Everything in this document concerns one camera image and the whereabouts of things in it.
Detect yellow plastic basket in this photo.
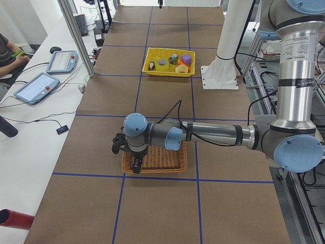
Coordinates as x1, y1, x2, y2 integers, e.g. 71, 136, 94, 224
142, 47, 195, 77

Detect near teach pendant tablet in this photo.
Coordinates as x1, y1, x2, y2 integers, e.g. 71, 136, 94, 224
14, 73, 59, 105

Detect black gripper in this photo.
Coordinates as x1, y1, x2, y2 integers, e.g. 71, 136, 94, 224
131, 148, 148, 174

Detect panda figurine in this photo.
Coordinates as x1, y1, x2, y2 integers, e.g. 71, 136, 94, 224
148, 61, 156, 71

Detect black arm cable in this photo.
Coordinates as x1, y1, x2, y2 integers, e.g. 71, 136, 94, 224
159, 99, 242, 147

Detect black keyboard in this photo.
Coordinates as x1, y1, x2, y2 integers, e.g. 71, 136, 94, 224
74, 14, 88, 36

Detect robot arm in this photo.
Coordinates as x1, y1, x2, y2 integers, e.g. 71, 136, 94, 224
122, 1, 324, 173

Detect black cylinder handle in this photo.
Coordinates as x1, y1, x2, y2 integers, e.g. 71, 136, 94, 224
0, 116, 18, 138

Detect red cylinder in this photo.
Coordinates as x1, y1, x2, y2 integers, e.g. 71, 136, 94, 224
1, 209, 35, 230

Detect brown wicker basket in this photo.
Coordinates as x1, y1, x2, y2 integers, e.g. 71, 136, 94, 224
121, 140, 188, 174

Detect yellow tape roll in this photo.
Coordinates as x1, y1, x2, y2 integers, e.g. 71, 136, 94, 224
155, 58, 170, 72

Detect toy croissant bread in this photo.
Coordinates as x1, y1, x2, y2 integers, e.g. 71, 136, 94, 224
175, 65, 188, 74

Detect purple foam cube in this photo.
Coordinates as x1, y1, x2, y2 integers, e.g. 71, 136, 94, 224
181, 53, 192, 65

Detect seated person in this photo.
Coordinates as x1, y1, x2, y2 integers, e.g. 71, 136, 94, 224
1, 34, 30, 77

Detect teach pendant tablet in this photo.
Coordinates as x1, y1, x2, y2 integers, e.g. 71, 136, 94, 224
46, 50, 78, 74
14, 73, 59, 105

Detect small printed can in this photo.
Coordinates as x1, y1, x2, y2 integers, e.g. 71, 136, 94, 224
168, 53, 178, 65

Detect far teach pendant tablet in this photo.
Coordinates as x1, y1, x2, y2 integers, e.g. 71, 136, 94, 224
46, 50, 78, 74

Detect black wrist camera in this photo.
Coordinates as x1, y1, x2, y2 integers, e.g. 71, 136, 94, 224
111, 133, 126, 154

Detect orange toy carrot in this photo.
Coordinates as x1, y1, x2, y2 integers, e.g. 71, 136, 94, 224
177, 59, 191, 72

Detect small black device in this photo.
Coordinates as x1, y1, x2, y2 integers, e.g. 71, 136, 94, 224
56, 125, 69, 135

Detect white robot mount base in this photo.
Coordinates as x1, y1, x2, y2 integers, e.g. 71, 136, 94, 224
201, 0, 254, 90

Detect aluminium frame post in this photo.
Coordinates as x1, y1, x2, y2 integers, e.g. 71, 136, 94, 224
57, 0, 95, 78

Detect black computer mouse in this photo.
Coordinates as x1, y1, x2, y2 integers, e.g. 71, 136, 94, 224
50, 46, 62, 54

